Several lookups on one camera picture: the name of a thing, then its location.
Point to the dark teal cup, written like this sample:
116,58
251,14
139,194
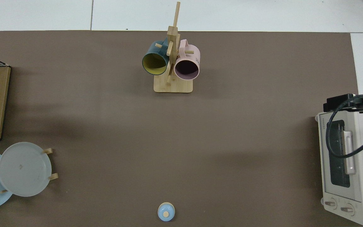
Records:
151,52

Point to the small blue round thing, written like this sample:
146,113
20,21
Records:
166,212

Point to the brown table cloth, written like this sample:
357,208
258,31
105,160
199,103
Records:
181,151

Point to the wooden cup stand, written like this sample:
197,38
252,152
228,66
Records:
172,85

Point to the grey plate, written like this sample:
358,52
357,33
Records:
24,170

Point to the pink cup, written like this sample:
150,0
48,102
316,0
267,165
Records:
191,55

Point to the wooden plate rack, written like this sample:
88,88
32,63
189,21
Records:
53,176

